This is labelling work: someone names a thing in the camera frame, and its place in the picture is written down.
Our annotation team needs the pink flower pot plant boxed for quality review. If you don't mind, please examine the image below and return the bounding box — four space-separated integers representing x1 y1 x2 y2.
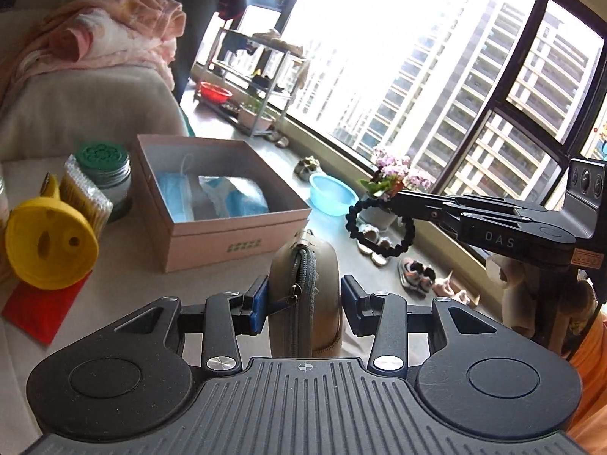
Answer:
359 146 436 229

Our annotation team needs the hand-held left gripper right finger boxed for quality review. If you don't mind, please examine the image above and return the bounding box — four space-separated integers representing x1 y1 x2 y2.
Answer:
340 274 498 374

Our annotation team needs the black hair scrunchie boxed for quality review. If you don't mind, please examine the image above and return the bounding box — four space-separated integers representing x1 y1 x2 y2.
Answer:
345 198 412 257

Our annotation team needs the pink cardboard box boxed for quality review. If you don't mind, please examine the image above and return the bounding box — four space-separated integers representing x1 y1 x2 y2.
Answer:
129 133 311 274

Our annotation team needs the apartment building outside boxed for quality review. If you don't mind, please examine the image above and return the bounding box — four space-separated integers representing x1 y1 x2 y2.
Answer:
332 0 607 209

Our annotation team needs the red plastic basin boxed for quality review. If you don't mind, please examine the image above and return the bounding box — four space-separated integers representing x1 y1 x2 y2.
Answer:
199 82 233 104

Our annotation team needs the metal shelf rack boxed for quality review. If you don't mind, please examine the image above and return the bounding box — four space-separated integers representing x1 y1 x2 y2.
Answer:
208 27 307 136

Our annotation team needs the blue plastic basin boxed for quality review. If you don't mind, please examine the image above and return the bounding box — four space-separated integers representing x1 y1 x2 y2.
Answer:
309 173 360 217

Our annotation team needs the black window frame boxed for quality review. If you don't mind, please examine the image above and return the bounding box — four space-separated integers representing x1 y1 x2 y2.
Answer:
247 0 607 266

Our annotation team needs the yellow plastic funnel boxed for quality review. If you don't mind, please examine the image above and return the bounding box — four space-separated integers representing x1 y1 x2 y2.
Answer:
5 174 100 291

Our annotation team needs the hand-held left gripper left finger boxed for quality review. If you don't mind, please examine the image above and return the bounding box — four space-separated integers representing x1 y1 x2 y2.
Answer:
114 276 270 374

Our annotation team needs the khaki zip pouch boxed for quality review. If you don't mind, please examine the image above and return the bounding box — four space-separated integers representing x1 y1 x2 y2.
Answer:
268 228 343 359

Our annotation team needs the packaged blue face mask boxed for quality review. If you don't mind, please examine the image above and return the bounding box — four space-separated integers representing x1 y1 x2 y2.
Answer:
195 174 271 220

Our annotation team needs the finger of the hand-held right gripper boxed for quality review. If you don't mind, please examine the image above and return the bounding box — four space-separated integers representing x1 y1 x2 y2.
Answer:
395 191 551 214
397 205 527 242

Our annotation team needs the pink slippers pair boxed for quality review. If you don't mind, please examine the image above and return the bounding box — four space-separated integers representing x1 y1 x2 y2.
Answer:
434 270 481 307

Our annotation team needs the pink printed blanket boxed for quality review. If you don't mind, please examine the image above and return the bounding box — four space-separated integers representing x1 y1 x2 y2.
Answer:
14 0 187 91

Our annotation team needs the white planter box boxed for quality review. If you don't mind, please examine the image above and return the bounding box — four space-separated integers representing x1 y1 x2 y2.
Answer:
236 103 277 130

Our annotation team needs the cotton swab packet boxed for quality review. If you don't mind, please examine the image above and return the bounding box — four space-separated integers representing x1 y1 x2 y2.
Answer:
61 154 115 242

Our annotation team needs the red cloth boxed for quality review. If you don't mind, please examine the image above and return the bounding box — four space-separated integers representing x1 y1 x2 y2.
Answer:
1 272 91 346

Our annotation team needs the grey orange sneakers pair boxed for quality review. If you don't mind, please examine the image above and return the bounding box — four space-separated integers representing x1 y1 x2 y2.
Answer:
397 257 436 299

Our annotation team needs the green lid glass jar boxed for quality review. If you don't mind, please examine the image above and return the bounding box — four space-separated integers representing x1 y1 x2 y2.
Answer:
75 141 134 223

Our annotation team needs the white slippers pair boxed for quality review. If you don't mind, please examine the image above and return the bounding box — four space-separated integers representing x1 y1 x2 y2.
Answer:
357 224 395 266

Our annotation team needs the beige shoes pair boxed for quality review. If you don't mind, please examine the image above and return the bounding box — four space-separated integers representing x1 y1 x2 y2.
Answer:
295 157 324 182

